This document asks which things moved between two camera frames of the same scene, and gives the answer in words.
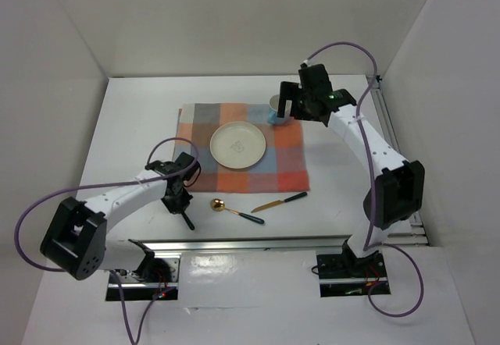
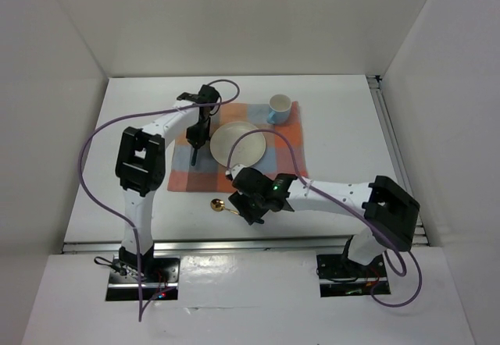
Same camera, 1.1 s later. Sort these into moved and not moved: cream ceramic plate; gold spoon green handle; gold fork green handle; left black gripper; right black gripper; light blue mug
Moved: right black gripper; gold fork green handle; left black gripper
Not moved: light blue mug; cream ceramic plate; gold spoon green handle
